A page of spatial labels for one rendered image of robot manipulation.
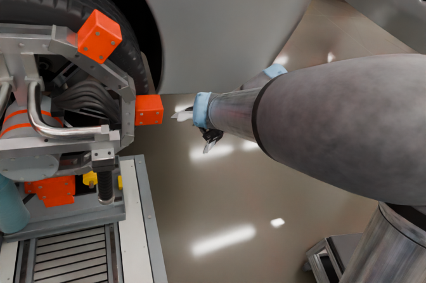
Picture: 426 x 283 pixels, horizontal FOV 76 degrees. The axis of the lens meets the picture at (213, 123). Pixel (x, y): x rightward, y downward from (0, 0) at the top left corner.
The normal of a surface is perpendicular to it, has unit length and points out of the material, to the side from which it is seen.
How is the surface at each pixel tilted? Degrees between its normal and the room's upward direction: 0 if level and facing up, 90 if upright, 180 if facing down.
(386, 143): 67
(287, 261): 0
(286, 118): 77
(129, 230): 0
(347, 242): 0
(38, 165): 90
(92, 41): 90
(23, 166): 90
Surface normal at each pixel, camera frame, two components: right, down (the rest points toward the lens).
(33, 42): 0.31, 0.72
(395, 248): -0.87, 0.04
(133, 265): 0.23, -0.69
